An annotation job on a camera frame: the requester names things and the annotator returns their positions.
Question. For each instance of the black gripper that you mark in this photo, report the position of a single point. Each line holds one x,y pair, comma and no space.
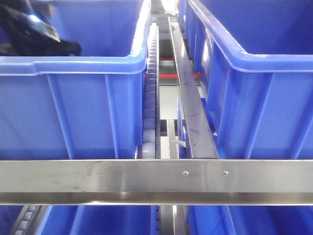
29,33

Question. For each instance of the large blue bin left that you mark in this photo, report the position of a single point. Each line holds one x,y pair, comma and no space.
78,107

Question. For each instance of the large blue bin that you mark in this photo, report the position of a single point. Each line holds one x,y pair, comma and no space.
255,62
78,107

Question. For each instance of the roller track strip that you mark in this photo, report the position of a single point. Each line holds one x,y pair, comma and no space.
150,148

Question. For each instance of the lower blue bin left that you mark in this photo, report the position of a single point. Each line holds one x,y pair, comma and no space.
99,220

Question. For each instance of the large blue bin right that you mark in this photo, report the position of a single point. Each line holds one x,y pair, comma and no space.
255,62

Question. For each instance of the lower blue bin right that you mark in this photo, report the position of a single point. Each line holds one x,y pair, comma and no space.
250,220

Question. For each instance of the steel divider rail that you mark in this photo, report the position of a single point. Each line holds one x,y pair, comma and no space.
199,140

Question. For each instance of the steel front shelf rail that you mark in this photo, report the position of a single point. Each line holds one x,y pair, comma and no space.
163,182

